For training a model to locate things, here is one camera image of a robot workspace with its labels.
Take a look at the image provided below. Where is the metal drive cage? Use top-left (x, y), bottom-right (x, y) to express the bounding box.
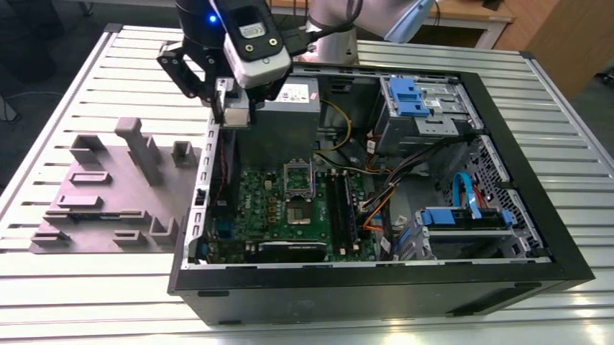
top-left (373, 74), bottom-right (485, 155)

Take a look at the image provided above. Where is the wooden desk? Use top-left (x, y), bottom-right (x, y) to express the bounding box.
top-left (269, 0), bottom-right (518, 50)

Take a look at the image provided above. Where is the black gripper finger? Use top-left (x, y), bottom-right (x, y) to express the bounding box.
top-left (249, 77), bottom-right (285, 125)
top-left (155, 41), bottom-right (227, 126)

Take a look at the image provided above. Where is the grey power supply unit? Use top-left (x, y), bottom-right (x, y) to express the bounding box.
top-left (225, 77), bottom-right (324, 172)

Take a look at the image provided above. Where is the black RAM slot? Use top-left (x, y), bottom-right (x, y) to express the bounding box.
top-left (340, 169), bottom-right (362, 252)
top-left (326, 169), bottom-right (348, 254)

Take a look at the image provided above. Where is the yellow wire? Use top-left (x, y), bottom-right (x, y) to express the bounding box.
top-left (314, 98), bottom-right (356, 155)

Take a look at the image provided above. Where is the blue wire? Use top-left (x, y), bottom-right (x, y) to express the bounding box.
top-left (450, 171), bottom-right (482, 220)

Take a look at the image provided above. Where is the black PC case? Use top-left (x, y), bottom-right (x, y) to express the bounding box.
top-left (166, 56), bottom-right (597, 328)

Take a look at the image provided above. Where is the metal disk bay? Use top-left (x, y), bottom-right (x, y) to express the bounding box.
top-left (412, 205), bottom-right (549, 260)

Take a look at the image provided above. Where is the silver CPU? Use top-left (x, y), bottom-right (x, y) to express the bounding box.
top-left (223, 106), bottom-right (251, 129)

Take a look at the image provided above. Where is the RAM stick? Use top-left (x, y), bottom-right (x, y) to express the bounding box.
top-left (66, 211), bottom-right (127, 221)

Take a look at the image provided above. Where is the black camera cable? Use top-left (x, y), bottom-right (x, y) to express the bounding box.
top-left (282, 0), bottom-right (368, 55)

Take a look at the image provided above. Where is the white and black webcam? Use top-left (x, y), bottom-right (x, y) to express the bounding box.
top-left (222, 0), bottom-right (294, 89)

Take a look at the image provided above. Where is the orange wire bundle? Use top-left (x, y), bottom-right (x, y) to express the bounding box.
top-left (361, 204), bottom-right (386, 234)

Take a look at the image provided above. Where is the CPU socket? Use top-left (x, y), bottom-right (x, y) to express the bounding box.
top-left (286, 199), bottom-right (317, 227)

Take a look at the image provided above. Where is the empty blue disk carrier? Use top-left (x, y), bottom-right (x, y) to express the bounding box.
top-left (389, 76), bottom-right (432, 119)

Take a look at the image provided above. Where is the hard disk in blue carrier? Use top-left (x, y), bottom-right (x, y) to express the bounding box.
top-left (421, 208), bottom-right (514, 231)

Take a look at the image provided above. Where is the grey parts rack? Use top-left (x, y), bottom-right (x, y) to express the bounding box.
top-left (29, 116), bottom-right (203, 256)

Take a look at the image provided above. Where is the black graphics card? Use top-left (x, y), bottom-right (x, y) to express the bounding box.
top-left (243, 239), bottom-right (329, 264)

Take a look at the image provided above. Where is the wooden cabinet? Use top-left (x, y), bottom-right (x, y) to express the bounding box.
top-left (525, 0), bottom-right (614, 102)

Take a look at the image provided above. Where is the green motherboard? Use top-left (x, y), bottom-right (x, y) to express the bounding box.
top-left (205, 157), bottom-right (381, 265)

